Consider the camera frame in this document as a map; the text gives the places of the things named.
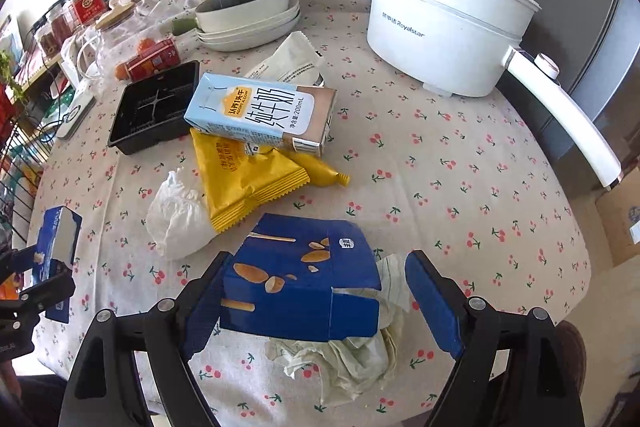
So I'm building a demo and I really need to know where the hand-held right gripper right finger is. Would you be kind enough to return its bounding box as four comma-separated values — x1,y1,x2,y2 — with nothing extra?
404,250,586,427

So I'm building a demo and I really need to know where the red tin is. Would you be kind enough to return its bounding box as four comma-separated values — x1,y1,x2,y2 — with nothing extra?
70,0,108,26

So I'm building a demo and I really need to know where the glass spice jar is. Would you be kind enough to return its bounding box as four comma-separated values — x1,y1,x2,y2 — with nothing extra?
35,7,71,54

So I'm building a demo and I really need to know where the black wire rack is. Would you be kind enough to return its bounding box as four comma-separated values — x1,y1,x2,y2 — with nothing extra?
0,99,63,253

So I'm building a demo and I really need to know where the white baking dish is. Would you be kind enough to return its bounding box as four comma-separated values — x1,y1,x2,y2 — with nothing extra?
195,0,291,34

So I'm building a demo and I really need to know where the yellow snack packet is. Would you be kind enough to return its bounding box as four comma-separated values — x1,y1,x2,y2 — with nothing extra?
190,128,311,234

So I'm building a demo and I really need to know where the white square scale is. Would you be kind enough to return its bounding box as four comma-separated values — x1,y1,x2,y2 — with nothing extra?
55,79,97,140

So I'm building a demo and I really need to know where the cherry print tablecloth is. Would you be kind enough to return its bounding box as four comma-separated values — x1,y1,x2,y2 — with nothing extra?
27,0,593,427

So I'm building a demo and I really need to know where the small blue drink carton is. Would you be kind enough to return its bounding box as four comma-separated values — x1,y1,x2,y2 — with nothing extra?
24,206,83,324

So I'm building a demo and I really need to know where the crumpled white tissue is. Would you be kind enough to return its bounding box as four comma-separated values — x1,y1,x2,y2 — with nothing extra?
265,252,416,400

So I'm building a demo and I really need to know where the glass jar with wooden lid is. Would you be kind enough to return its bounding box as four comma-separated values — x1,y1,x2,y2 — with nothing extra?
60,1,138,88

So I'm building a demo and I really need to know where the red drink can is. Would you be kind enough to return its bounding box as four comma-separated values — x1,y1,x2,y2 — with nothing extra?
126,38,181,79

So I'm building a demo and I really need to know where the white electric cooking pot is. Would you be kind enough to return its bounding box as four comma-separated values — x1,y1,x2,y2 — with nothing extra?
366,0,623,190

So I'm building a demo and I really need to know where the light blue milk carton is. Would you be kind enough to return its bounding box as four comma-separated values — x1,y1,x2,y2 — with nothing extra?
184,73,338,158

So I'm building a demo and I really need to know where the small yellow sachet tube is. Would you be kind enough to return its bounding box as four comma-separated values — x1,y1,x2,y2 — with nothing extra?
292,149,351,188

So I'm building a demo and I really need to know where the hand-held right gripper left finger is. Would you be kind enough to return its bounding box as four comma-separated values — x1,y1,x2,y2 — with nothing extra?
65,251,236,427

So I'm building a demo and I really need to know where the white plate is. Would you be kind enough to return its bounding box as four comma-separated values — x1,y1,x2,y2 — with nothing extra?
197,12,302,53
196,0,302,44

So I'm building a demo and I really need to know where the black plastic tray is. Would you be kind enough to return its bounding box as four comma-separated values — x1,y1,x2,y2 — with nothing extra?
108,61,201,156

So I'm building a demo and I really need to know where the crumpled white plastic bag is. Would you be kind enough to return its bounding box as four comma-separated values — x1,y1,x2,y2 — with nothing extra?
146,170,217,259

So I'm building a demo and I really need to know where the white empty wrapper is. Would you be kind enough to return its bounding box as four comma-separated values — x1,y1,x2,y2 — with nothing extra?
243,31,326,88

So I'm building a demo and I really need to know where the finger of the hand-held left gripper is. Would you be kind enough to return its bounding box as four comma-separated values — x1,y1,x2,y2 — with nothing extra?
19,263,76,311
0,246,41,275

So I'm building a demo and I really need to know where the blue snack box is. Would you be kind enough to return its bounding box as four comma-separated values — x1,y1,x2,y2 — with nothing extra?
220,213,382,342

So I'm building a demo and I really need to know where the brown trash bin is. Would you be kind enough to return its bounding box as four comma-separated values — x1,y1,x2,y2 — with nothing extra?
555,319,589,389

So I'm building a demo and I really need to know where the cardboard box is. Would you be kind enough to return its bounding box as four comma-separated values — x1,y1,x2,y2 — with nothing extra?
595,167,640,268

